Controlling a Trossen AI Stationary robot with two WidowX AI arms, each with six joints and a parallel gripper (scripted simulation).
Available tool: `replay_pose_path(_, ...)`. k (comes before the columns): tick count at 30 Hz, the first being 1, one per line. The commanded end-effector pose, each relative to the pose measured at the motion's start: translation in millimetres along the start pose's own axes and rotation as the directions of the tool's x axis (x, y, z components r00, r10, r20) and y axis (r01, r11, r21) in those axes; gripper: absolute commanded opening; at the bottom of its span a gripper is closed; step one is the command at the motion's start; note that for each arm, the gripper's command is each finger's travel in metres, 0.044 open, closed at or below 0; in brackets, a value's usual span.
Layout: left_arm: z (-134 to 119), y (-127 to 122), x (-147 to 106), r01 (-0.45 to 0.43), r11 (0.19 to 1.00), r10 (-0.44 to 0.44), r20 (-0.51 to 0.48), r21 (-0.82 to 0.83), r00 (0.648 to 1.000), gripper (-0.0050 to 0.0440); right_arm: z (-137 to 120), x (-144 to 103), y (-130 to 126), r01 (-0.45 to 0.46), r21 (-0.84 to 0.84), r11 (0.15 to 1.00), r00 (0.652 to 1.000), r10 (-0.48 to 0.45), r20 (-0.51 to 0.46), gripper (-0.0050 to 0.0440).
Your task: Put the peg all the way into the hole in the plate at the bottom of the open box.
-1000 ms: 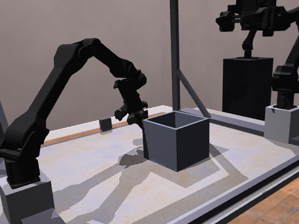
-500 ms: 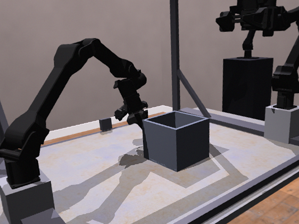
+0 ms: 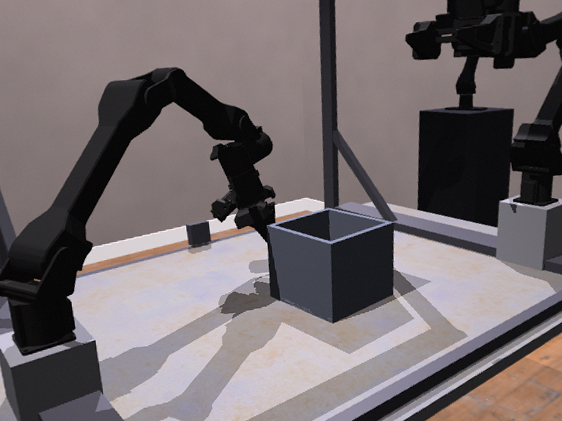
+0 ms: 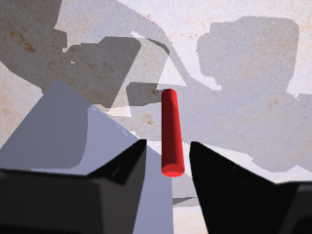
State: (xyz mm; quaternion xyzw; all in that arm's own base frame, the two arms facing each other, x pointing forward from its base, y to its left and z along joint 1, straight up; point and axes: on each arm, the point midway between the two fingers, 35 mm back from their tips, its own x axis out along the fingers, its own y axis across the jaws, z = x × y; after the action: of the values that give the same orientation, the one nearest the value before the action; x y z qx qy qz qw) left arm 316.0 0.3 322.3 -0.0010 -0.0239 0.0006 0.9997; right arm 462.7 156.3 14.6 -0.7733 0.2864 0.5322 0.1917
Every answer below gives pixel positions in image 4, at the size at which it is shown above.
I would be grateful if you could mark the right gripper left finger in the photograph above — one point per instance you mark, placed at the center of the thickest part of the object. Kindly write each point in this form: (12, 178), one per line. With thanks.
(79, 203)

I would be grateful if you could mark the red peg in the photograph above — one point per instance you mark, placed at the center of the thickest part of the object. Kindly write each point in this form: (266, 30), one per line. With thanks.
(172, 163)

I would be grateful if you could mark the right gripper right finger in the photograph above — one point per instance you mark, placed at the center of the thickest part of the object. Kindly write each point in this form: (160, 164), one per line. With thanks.
(233, 201)

